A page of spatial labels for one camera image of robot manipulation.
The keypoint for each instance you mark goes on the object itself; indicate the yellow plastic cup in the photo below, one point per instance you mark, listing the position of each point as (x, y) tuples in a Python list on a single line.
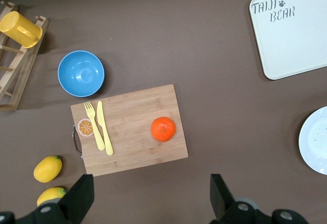
[(19, 28)]

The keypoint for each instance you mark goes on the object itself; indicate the yellow lemon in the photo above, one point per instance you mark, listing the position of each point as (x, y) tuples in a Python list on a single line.
[(49, 196), (47, 169)]

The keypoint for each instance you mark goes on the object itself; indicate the cream tray with bear print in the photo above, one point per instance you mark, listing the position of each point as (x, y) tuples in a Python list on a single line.
[(293, 43)]

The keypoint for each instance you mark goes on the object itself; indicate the orange slice disc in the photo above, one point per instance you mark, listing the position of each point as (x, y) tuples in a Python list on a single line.
[(85, 127)]

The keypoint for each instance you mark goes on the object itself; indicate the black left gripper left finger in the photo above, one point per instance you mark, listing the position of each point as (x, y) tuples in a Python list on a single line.
[(76, 198)]

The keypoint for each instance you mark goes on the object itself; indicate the bamboo cutting board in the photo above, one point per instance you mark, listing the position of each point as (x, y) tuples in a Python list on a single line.
[(135, 132)]

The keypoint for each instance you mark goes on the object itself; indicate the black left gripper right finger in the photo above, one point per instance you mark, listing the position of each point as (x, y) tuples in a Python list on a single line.
[(224, 203)]

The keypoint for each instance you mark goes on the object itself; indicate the blue bowl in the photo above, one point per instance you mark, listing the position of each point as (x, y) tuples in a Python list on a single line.
[(81, 74)]

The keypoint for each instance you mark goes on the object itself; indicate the white round plate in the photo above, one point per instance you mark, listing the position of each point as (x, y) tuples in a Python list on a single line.
[(315, 142)]

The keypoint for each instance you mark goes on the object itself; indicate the wooden peg drying rack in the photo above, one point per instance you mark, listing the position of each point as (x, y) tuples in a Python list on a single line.
[(23, 68)]

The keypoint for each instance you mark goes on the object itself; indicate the yellow plastic knife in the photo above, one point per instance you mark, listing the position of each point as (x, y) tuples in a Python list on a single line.
[(104, 129)]

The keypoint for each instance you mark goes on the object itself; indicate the yellow plastic fork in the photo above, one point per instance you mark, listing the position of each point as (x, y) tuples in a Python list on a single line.
[(95, 129)]

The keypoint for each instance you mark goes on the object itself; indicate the orange mandarin fruit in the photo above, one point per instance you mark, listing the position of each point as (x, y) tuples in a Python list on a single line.
[(163, 129)]

